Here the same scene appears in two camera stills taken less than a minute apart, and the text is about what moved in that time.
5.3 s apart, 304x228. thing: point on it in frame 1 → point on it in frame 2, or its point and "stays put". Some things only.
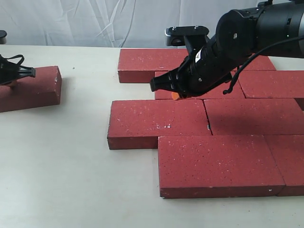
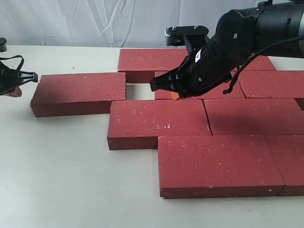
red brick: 43,90 → 68,94
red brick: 137,124 stays put
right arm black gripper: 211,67 stays put
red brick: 236,93 stays put
